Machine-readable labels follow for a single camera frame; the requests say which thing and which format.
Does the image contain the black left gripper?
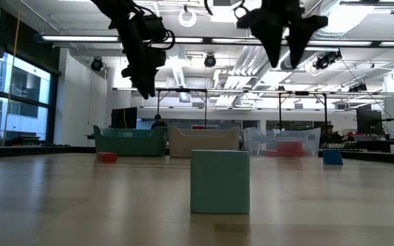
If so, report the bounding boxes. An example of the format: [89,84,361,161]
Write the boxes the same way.
[120,47,168,100]

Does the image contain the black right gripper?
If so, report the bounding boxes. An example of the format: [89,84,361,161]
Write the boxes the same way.
[236,0,330,69]

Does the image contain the long red block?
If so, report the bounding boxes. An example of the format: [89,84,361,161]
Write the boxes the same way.
[276,141,304,159]

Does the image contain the teal cube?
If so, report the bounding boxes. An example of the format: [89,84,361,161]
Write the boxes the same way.
[189,149,251,215]

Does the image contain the blue cube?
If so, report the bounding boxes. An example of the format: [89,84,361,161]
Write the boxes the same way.
[321,148,344,166]

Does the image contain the black monitor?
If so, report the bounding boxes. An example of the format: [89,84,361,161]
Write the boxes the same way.
[110,106,138,130]
[355,108,384,136]

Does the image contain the person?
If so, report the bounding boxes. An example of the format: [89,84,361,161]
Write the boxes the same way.
[319,124,343,145]
[150,113,168,131]

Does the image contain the black round ceiling lamp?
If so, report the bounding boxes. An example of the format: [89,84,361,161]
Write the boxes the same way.
[90,56,104,72]
[203,53,218,69]

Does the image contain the green plastic bin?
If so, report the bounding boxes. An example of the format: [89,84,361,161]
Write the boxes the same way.
[93,124,169,157]

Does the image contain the grey plastic bin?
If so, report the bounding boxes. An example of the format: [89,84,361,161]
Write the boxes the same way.
[168,125,241,159]

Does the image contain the clear plastic bin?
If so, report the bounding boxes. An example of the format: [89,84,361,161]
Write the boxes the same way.
[242,126,322,158]

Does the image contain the large glass window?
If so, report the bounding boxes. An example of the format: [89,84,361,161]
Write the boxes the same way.
[0,51,55,146]

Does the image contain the black metal table frame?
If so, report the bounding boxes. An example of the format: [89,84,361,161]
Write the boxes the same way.
[155,87,209,130]
[277,90,330,146]

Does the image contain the black ceiling camera cluster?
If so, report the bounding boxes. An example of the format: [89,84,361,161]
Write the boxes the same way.
[312,49,343,71]
[348,81,369,94]

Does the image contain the white ring lamp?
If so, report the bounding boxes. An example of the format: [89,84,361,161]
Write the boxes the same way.
[177,7,198,29]

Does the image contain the black ceiling light rail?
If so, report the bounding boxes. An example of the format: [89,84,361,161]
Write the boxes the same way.
[34,33,394,49]

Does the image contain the yellow cable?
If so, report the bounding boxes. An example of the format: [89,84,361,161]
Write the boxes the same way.
[1,0,23,147]

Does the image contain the black aluminium table frame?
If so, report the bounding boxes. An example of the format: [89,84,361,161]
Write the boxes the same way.
[0,145,394,167]

